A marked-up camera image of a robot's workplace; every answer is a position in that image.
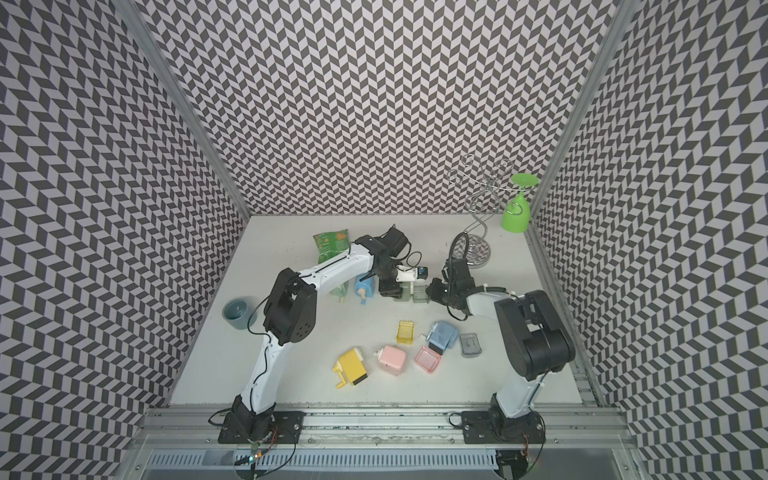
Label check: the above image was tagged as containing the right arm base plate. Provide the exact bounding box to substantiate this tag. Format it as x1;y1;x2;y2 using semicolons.
461;411;546;445

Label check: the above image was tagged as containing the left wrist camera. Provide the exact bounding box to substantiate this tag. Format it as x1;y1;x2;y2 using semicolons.
396;265;429;283

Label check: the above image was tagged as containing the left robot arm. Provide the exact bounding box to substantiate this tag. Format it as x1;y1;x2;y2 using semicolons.
227;226;410;421

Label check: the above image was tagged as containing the pink transparent tray front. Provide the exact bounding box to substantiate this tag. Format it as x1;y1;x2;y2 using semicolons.
414;346;442;373

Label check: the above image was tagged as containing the light blue pencil sharpener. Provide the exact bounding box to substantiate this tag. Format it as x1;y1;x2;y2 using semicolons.
426;321;459;355

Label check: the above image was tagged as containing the yellow transparent tray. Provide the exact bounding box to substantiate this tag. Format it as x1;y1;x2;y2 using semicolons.
396;321;415;345

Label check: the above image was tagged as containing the grey transparent tray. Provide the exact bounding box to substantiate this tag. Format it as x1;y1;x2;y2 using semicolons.
459;333;482;358

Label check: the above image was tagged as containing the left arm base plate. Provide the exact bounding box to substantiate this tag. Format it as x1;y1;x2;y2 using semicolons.
217;411;305;445

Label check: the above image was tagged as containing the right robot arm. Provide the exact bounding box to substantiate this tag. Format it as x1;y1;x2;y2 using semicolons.
426;257;576;427

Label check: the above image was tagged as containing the yellow pencil sharpener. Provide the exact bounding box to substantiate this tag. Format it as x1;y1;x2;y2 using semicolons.
333;347;368;389

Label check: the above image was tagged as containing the pink pencil sharpener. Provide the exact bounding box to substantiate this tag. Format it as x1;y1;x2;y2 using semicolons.
375;345;407;376

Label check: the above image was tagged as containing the teal bowl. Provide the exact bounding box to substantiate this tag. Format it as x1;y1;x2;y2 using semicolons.
222;298;256;330

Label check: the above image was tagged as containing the metal wire glass rack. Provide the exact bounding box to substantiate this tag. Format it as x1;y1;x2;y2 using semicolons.
449;154;510;269

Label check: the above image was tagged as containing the green snack bag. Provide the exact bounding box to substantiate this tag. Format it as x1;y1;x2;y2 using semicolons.
313;229;350;263

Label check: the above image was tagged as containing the green plastic wine glass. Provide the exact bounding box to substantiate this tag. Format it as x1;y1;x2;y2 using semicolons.
501;173;539;233

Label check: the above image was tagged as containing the sage green pencil sharpener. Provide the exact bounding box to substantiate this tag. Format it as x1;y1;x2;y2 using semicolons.
395;280;429;304

